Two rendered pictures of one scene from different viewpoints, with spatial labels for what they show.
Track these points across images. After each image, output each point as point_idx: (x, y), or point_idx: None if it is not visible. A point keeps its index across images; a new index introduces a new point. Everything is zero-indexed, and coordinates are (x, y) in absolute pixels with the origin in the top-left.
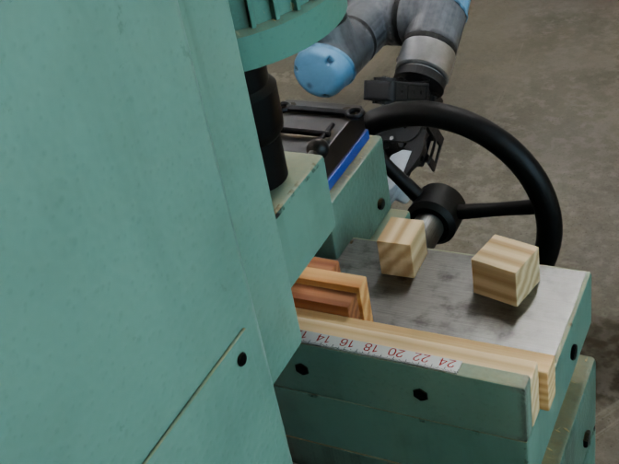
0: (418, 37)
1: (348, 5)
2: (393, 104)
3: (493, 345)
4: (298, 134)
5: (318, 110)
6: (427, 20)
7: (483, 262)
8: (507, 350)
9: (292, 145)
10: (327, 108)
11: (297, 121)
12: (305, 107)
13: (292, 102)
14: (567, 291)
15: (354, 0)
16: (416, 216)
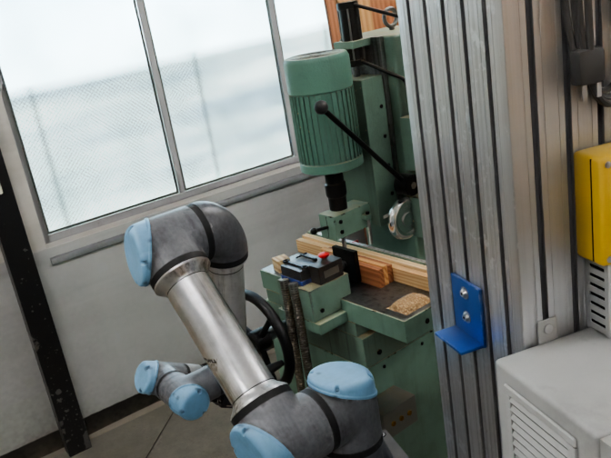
0: (188, 364)
1: (195, 382)
2: (257, 295)
3: (305, 242)
4: (308, 259)
5: (295, 263)
6: (176, 363)
7: (287, 256)
8: (304, 241)
9: (313, 256)
10: (292, 263)
11: (305, 263)
12: (297, 264)
13: (299, 270)
14: (270, 266)
15: (190, 382)
16: (269, 332)
